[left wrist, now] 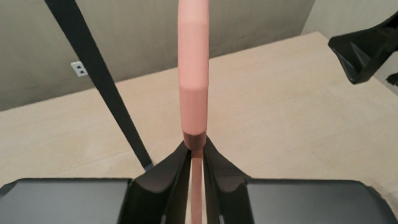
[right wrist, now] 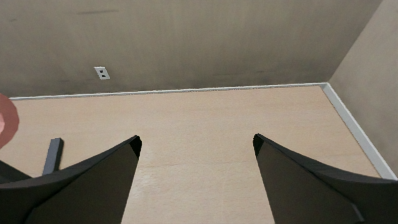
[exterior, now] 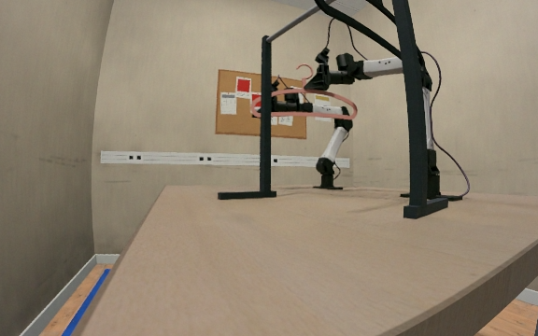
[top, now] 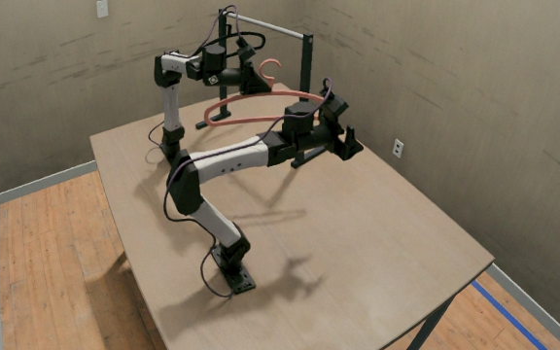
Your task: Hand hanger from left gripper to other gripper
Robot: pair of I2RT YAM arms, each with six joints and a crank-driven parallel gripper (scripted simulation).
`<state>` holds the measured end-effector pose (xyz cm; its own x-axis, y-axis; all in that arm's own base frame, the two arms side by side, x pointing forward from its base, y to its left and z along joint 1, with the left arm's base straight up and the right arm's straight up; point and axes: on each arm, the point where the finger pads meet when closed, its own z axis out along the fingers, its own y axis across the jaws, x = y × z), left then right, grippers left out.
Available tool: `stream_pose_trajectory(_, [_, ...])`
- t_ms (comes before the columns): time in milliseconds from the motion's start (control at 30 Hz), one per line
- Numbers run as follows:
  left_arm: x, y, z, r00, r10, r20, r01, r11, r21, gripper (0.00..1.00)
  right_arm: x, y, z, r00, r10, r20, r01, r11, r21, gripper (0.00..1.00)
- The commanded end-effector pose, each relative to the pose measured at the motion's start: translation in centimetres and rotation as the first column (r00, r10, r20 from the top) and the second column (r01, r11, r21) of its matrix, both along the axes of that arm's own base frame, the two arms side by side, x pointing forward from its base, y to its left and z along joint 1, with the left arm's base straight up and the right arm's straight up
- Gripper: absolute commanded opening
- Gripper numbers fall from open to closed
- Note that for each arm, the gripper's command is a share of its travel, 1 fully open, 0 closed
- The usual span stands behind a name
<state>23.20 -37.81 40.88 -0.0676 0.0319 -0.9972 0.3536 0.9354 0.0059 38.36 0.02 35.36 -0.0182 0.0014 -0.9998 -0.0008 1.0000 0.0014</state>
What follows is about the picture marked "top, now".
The pink plastic hanger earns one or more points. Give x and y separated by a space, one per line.
239 97

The black metal rack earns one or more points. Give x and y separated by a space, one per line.
305 73

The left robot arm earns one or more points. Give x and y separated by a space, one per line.
168 78

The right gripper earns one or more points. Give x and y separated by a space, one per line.
326 135

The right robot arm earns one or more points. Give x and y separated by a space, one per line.
275 148

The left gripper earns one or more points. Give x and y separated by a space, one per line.
236 77

